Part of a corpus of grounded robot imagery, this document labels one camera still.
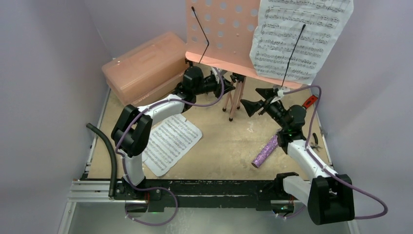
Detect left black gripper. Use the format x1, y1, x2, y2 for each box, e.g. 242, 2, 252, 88
193, 77, 235, 100

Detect pink music stand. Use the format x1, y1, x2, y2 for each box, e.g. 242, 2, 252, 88
184, 0, 352, 122

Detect sheet music page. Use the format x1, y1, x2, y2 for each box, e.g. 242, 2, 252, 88
142, 114, 203, 177
249, 0, 354, 85

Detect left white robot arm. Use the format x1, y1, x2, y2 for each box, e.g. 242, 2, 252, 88
111, 66, 235, 199

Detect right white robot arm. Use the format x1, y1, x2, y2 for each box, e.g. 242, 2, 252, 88
240, 88, 355, 225

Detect purple glitter microphone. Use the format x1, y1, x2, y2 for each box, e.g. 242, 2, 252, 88
251, 134, 278, 168

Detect pink translucent storage box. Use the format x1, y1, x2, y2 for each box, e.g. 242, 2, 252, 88
102, 32, 188, 106

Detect red handled tool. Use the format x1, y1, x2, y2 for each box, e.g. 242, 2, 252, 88
302, 95, 319, 109

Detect black handled pliers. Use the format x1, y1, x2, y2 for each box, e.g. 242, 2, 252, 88
311, 133, 322, 152

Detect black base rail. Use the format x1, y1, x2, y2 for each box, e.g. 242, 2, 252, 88
110, 179, 299, 215

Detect black corrugated hose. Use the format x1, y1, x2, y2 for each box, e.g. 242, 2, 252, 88
86, 123, 117, 198

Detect aluminium frame profile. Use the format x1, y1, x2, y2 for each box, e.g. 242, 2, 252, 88
67, 180, 125, 203

